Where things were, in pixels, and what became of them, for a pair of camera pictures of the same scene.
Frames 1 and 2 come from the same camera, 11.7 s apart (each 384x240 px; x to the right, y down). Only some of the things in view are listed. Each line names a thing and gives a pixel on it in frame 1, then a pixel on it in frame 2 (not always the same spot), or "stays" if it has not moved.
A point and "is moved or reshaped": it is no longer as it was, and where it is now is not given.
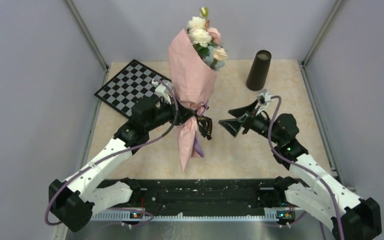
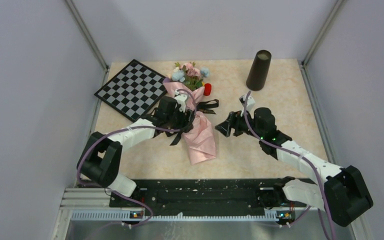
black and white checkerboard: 133,82 stays
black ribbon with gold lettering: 205,125 -> 202,107
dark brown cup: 256,78 stays
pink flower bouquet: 195,56 is moved or reshaped
